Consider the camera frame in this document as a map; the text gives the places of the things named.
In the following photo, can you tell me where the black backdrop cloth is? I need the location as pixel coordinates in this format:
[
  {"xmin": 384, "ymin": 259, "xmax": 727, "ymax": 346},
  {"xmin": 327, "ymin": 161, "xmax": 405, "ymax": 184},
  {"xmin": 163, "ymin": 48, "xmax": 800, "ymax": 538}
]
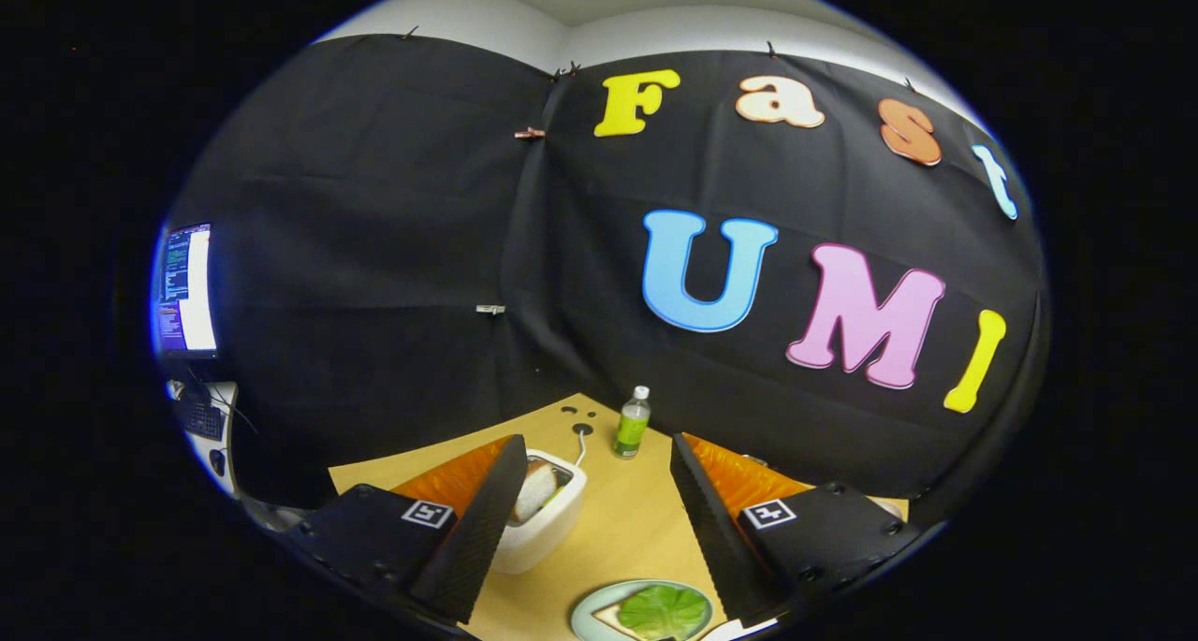
[{"xmin": 159, "ymin": 33, "xmax": 1051, "ymax": 511}]

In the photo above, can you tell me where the white square plate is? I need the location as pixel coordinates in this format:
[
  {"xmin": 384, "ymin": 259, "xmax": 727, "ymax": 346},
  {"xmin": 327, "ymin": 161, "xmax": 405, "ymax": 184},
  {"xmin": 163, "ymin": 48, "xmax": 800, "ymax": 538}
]
[{"xmin": 702, "ymin": 616, "xmax": 778, "ymax": 641}]

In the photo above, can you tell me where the toasted bread slice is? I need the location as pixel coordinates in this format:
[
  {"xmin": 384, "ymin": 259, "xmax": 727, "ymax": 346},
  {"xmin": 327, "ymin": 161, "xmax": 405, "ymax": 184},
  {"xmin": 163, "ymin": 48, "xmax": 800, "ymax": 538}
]
[{"xmin": 513, "ymin": 460, "xmax": 560, "ymax": 525}]

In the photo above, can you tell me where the computer monitor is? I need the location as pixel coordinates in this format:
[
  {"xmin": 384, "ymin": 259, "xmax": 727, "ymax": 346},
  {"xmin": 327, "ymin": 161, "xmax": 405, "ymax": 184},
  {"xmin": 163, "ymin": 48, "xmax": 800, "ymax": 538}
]
[{"xmin": 153, "ymin": 222, "xmax": 221, "ymax": 359}]

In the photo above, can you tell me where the white side desk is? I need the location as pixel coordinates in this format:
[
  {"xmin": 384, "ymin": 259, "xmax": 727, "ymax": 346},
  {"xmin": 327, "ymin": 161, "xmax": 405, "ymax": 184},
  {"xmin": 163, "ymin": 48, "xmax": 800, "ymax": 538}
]
[{"xmin": 168, "ymin": 379, "xmax": 242, "ymax": 497}]

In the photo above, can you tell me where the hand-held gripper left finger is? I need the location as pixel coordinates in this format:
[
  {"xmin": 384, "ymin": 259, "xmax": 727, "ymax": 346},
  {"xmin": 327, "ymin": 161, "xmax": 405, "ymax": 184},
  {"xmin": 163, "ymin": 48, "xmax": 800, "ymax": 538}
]
[{"xmin": 281, "ymin": 433, "xmax": 530, "ymax": 625}]

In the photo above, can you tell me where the green label drink bottle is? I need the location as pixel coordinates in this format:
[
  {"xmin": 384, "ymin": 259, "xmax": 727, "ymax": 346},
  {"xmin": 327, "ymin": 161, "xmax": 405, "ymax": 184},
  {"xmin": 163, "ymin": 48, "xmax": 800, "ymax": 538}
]
[{"xmin": 612, "ymin": 386, "xmax": 651, "ymax": 460}]

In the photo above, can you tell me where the plain bread slice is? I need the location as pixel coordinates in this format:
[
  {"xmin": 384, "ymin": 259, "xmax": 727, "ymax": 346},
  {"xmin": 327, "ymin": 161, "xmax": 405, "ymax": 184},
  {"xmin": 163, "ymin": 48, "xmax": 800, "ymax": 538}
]
[{"xmin": 592, "ymin": 600, "xmax": 656, "ymax": 641}]

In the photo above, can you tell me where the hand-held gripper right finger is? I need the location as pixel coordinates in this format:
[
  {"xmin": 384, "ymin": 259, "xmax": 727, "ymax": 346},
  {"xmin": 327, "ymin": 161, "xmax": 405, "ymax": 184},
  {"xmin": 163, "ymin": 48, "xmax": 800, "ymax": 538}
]
[{"xmin": 669, "ymin": 431, "xmax": 937, "ymax": 628}]

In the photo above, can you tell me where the black keyboard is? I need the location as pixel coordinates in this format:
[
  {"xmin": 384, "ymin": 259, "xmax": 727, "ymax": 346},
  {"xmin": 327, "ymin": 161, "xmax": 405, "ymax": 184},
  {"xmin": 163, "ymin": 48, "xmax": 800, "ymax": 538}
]
[{"xmin": 178, "ymin": 393, "xmax": 227, "ymax": 441}]

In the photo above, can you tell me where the white toaster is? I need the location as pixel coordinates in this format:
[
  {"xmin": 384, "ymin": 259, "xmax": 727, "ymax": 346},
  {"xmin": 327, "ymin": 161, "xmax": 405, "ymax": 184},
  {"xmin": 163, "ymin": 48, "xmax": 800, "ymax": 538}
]
[{"xmin": 491, "ymin": 448, "xmax": 589, "ymax": 575}]

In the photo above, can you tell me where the round green plate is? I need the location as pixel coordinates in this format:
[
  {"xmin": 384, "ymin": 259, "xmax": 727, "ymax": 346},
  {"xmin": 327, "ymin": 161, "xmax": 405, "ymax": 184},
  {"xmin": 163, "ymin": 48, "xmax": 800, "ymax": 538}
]
[{"xmin": 570, "ymin": 579, "xmax": 715, "ymax": 641}]

